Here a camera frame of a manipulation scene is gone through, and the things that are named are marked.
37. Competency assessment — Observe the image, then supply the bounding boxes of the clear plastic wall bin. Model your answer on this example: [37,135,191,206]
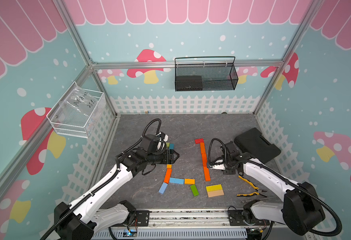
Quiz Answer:
[47,82,106,139]

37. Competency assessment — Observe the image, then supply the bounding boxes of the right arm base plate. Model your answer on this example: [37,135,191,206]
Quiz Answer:
[227,209,270,227]

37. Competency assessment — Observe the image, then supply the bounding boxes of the red block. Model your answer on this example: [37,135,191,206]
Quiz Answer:
[194,139,204,144]

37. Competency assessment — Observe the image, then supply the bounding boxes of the black box in basket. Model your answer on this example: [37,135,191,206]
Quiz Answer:
[175,76,203,92]

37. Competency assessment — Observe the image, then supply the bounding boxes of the yellow-green wide block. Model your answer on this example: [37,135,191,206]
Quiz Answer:
[206,184,222,192]

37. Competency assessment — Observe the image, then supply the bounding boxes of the orange long block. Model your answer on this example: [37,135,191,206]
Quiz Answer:
[164,168,172,184]

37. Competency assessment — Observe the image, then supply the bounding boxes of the tan block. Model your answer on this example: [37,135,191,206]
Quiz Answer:
[207,190,224,198]

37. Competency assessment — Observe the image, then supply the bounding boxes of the small orange-yellow block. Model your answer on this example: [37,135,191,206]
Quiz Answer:
[184,179,195,185]

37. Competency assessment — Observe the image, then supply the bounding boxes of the blue long block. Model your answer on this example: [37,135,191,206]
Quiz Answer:
[169,178,184,185]

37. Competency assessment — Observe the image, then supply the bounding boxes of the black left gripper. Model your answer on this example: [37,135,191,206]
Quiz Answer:
[147,149,179,165]

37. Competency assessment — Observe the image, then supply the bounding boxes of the yellow black pliers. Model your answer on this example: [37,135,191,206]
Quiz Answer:
[236,175,267,198]

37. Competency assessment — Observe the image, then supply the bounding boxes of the light blue block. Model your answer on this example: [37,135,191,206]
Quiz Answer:
[159,182,168,195]

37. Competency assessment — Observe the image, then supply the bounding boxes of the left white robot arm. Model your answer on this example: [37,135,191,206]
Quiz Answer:
[41,119,179,240]

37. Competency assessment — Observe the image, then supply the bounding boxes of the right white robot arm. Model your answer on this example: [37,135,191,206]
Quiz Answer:
[207,138,342,237]

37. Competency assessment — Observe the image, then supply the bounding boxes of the green circuit board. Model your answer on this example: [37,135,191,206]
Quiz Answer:
[123,230,138,238]

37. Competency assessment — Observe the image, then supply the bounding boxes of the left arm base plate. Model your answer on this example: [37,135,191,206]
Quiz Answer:
[114,210,150,228]

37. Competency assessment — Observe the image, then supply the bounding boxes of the black plastic tool case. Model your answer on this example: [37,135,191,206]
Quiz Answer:
[234,128,281,164]

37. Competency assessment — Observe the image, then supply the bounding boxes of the black wire mesh basket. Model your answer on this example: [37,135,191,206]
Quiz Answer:
[174,56,238,91]

